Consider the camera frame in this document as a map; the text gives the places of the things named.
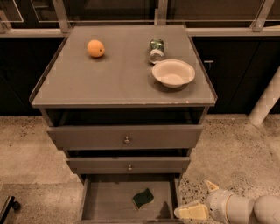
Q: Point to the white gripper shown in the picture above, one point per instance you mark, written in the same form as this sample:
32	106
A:
217	202

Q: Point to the green yellow sponge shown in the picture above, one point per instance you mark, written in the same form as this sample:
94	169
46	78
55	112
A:
143	198

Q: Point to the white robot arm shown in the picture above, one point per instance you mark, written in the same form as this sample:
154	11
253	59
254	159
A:
234	175

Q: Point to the grey middle drawer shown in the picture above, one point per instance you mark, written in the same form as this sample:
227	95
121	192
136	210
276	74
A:
114	165

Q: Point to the grey top drawer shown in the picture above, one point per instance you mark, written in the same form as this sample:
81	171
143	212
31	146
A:
111	137

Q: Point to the grey drawer cabinet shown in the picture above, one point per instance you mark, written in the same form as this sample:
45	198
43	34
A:
118	88

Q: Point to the round metal top knob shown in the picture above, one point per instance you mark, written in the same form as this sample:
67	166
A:
126	140

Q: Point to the white paper bowl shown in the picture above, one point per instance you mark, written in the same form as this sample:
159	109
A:
173	73

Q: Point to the orange fruit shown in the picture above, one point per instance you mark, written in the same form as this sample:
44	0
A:
95	48

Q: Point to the black caster wheel base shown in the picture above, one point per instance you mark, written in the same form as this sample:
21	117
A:
9	204

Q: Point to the metal railing frame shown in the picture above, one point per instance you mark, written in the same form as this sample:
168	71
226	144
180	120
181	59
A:
201	18

